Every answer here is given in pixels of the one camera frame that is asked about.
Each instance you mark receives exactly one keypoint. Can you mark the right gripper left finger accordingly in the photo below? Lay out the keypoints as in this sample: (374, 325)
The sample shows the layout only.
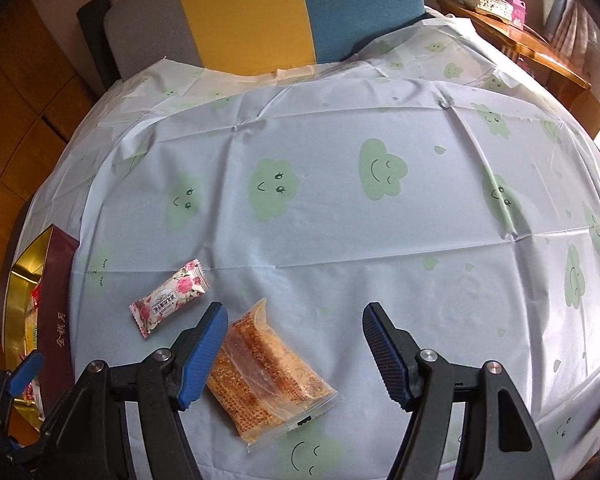
(168, 381)

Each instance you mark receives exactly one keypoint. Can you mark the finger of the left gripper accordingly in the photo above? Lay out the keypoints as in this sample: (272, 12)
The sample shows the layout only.
(25, 372)

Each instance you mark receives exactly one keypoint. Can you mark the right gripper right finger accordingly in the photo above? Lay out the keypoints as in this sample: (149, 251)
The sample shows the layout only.
(422, 383)

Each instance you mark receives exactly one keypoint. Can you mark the large red snack bag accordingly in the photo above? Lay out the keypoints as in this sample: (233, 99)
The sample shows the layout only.
(30, 336)

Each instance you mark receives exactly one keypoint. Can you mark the gold red tin box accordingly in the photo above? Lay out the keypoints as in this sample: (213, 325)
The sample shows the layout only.
(47, 260)

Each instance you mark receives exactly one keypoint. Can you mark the clear orange cake packet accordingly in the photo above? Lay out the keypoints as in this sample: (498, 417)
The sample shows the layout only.
(262, 384)

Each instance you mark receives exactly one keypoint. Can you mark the pink floral candy packet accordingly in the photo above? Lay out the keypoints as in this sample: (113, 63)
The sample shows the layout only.
(184, 285)

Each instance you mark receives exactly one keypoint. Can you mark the white cloud pattern tablecloth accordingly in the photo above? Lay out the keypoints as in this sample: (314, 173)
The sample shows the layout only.
(428, 173)

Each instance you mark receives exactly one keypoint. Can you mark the wooden side table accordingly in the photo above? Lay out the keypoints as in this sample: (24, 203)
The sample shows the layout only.
(565, 81)

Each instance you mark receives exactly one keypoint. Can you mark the grey yellow blue chair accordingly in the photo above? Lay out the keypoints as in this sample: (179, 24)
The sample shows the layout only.
(242, 37)

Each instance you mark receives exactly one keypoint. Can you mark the beige curtain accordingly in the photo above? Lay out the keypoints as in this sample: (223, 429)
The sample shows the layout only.
(570, 29)

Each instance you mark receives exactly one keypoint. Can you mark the pink small box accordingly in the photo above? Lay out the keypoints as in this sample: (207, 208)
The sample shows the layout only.
(518, 15)

